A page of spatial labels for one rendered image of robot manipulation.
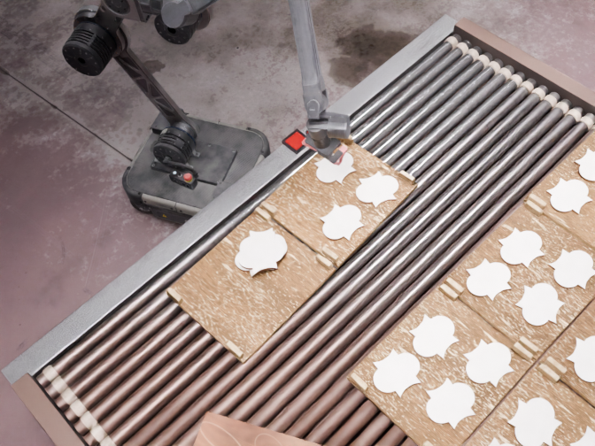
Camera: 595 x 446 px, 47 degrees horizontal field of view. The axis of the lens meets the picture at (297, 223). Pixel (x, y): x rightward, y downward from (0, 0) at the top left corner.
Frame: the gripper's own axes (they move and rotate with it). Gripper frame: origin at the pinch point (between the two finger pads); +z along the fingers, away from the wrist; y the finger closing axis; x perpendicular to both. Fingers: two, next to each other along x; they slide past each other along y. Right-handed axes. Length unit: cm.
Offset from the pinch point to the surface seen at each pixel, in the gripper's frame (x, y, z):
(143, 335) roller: 81, 6, -3
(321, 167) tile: 1.4, 4.6, 10.9
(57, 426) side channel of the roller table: 114, 2, -13
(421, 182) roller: -15.7, -23.9, 18.7
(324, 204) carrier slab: 11.8, -5.6, 10.3
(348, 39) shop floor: -106, 107, 127
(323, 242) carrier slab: 22.5, -14.9, 8.4
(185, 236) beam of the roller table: 49, 22, 3
